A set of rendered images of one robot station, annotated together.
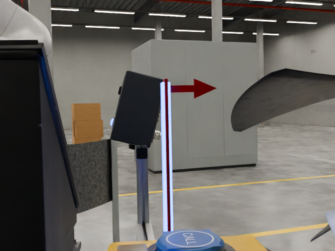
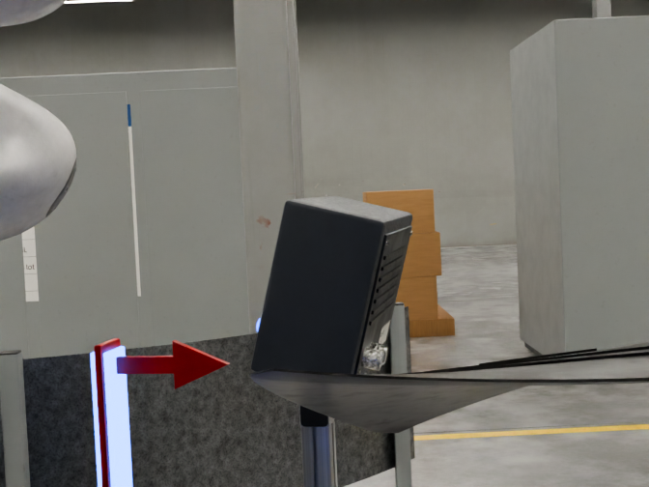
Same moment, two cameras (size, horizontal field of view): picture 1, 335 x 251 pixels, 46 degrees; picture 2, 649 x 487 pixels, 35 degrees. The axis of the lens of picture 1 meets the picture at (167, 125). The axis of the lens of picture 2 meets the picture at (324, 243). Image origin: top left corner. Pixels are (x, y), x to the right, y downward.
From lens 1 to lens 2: 0.28 m
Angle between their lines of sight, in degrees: 18
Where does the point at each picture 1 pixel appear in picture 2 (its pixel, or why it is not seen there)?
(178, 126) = (634, 250)
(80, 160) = not seen: hidden behind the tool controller
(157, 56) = (574, 63)
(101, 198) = (364, 462)
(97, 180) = not seen: hidden behind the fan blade
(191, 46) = not seen: outside the picture
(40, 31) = (35, 142)
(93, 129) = (415, 256)
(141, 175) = (316, 467)
